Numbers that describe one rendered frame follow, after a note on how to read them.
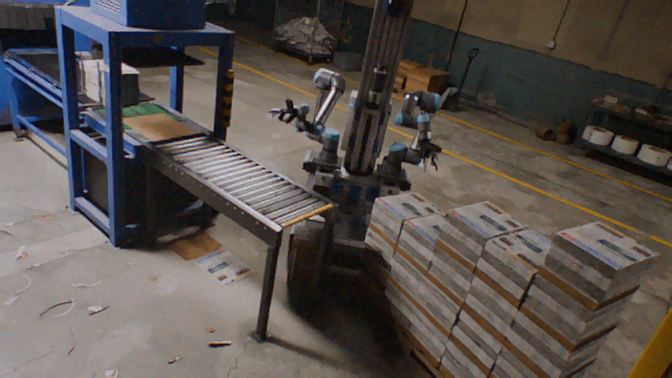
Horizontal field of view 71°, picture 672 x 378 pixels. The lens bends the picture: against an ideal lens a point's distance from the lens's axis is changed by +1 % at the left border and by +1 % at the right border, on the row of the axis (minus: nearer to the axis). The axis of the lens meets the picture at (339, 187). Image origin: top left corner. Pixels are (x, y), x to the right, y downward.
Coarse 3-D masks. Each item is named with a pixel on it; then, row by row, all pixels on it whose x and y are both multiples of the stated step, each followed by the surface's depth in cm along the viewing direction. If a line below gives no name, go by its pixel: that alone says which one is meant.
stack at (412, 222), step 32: (384, 224) 306; (416, 224) 289; (384, 256) 310; (416, 256) 285; (448, 256) 264; (384, 288) 315; (416, 288) 287; (448, 288) 266; (480, 288) 248; (416, 320) 291; (448, 320) 268; (512, 320) 233; (416, 352) 294; (448, 352) 271; (480, 352) 251
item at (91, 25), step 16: (64, 16) 308; (80, 16) 298; (96, 16) 309; (80, 32) 300; (96, 32) 288; (128, 32) 288; (144, 32) 296; (160, 32) 304; (176, 32) 313; (192, 32) 322; (208, 32) 332; (224, 32) 342
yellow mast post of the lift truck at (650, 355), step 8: (664, 320) 160; (664, 328) 160; (656, 336) 162; (664, 336) 160; (648, 344) 165; (656, 344) 163; (664, 344) 161; (648, 352) 165; (656, 352) 163; (664, 352) 161; (640, 360) 168; (648, 360) 165; (656, 360) 163; (664, 360) 161; (632, 368) 171; (640, 368) 168; (648, 368) 166; (656, 368) 164; (664, 368) 162; (632, 376) 170; (640, 376) 168; (648, 376) 166; (656, 376) 164; (664, 376) 162
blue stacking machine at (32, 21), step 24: (0, 0) 425; (24, 0) 439; (48, 0) 454; (0, 24) 432; (24, 24) 447; (48, 24) 557; (0, 48) 440; (24, 48) 467; (48, 48) 483; (0, 72) 447; (0, 96) 455; (24, 96) 471; (0, 120) 464
